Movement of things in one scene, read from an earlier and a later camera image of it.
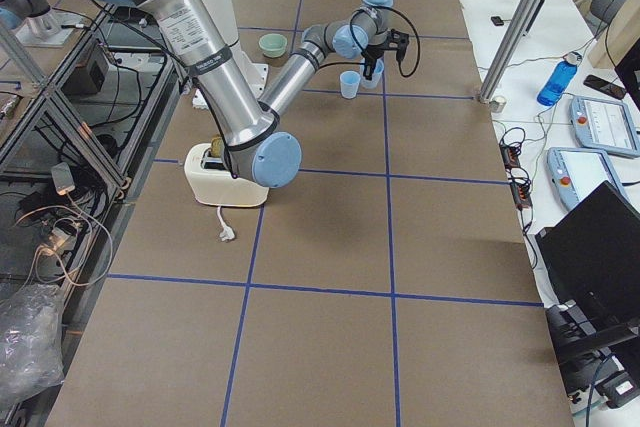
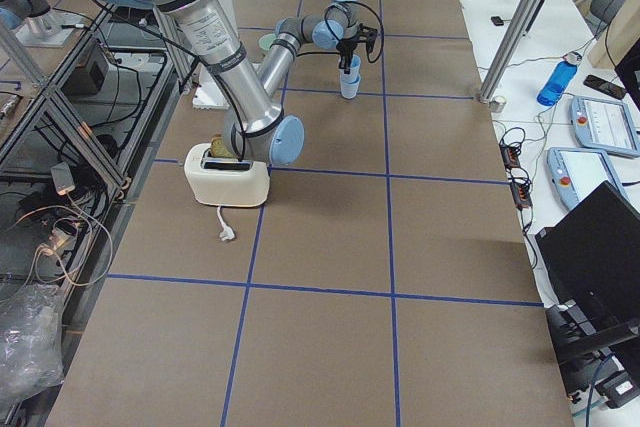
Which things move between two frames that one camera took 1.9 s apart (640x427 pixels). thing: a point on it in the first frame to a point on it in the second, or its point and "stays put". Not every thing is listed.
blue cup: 349,84 stays put
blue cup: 377,73 to 354,74
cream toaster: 213,183 stays put
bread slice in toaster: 217,146 stays put
